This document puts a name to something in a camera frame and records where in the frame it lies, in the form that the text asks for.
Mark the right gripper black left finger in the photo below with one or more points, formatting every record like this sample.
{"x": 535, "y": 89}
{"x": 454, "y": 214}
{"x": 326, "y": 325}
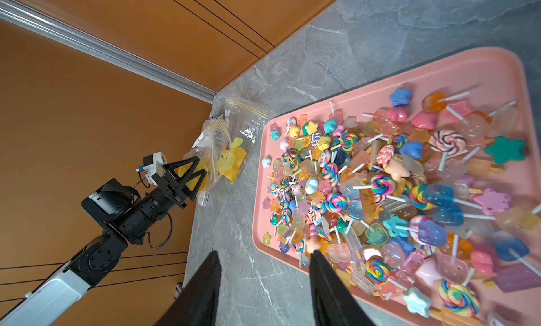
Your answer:
{"x": 197, "y": 304}

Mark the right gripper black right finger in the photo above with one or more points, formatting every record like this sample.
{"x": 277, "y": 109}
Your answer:
{"x": 331, "y": 300}

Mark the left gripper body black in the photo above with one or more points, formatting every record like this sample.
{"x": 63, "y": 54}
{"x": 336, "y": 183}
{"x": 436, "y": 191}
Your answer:
{"x": 122, "y": 213}

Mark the yellow duck ziploc bag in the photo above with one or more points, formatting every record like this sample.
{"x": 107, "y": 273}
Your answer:
{"x": 244, "y": 122}
{"x": 208, "y": 148}

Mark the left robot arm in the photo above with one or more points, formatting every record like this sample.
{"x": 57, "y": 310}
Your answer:
{"x": 70, "y": 282}

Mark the pink plastic tray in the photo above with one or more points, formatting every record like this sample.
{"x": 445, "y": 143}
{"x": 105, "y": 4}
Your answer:
{"x": 422, "y": 191}

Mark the left aluminium corner post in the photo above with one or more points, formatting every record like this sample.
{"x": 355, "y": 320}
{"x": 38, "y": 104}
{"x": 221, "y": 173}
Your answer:
{"x": 39, "y": 23}

